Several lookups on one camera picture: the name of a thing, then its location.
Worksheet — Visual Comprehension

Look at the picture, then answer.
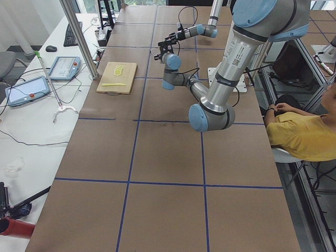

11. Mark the bamboo cutting board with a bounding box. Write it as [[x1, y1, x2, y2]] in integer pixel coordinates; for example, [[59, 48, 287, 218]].
[[96, 62, 137, 95]]

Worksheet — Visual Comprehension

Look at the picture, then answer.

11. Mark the red cylinder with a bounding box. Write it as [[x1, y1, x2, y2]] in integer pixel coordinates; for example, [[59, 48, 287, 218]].
[[1, 217, 35, 239]]

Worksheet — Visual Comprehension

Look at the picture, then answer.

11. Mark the white chair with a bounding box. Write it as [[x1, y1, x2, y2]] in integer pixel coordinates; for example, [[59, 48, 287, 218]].
[[271, 148, 307, 187]]

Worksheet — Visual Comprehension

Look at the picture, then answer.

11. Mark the black computer mouse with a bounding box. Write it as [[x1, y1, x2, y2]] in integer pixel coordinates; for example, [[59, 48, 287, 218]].
[[45, 45, 57, 52]]

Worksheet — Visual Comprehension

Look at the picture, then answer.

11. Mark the person in yellow shirt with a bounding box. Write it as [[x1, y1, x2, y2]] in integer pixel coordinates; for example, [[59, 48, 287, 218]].
[[260, 83, 335, 162]]

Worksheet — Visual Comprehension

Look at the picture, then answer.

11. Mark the metal grabber stick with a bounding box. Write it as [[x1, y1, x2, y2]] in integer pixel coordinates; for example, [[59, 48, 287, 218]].
[[34, 50, 79, 123]]

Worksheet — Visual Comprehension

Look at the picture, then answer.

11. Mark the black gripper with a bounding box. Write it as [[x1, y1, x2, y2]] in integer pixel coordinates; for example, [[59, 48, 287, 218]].
[[154, 40, 176, 62], [165, 30, 185, 41]]

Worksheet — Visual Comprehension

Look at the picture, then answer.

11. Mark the far teach pendant tablet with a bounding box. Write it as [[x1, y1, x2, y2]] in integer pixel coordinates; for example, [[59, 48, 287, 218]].
[[49, 56, 81, 81]]

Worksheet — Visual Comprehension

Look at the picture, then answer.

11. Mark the black keyboard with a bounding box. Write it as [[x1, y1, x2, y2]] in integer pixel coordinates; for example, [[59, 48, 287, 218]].
[[63, 24, 78, 47]]

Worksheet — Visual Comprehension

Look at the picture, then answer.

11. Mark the teach pendant tablet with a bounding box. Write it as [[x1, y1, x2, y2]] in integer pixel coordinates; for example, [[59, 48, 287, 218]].
[[5, 76, 50, 107], [49, 56, 81, 81]]

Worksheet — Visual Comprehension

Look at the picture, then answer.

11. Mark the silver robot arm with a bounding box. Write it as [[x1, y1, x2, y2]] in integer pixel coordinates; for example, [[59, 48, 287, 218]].
[[154, 0, 310, 132], [158, 1, 223, 52]]

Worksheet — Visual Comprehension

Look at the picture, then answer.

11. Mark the black box with label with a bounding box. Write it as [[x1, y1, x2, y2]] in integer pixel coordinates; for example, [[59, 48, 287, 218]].
[[95, 27, 112, 47]]

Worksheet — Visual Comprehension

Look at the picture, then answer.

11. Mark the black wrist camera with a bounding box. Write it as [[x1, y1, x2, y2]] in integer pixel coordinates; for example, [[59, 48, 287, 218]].
[[176, 22, 184, 32]]

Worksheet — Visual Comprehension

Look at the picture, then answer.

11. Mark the camera black cable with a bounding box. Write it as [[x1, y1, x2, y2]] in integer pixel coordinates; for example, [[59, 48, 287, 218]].
[[172, 40, 202, 79], [177, 6, 199, 27]]

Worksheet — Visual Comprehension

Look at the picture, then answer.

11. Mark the aluminium frame post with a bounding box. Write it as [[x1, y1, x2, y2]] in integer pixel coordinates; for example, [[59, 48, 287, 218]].
[[60, 0, 99, 80]]

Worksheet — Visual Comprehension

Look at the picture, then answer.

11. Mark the near teach pendant tablet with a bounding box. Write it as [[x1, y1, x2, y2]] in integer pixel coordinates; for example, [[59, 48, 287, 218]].
[[5, 76, 50, 107]]

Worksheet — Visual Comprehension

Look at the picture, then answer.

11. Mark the yellow plastic knife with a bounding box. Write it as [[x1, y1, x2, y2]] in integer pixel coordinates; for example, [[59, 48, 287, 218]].
[[101, 82, 126, 87]]

